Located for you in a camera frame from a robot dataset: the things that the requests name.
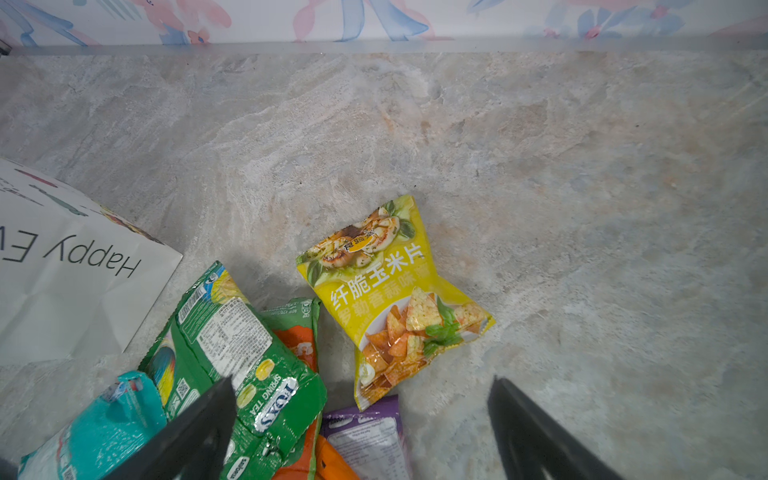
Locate green Fox's candy bag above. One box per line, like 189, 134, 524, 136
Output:
139, 261, 327, 479

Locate teal candy bag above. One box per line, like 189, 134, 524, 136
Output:
18, 371, 167, 480

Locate orange Fox's candy bag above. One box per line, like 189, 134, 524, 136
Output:
315, 435, 360, 480

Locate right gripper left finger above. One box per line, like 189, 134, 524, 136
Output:
107, 377, 237, 479

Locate orange green snack bag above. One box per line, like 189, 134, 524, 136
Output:
260, 298, 321, 479

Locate white paper gift bag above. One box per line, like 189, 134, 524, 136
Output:
1, 159, 182, 366

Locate yellow corn chips bag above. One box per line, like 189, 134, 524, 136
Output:
296, 195, 495, 411

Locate purple candy bag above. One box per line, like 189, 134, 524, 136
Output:
321, 395, 412, 480

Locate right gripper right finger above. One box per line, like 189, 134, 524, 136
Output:
487, 377, 622, 480

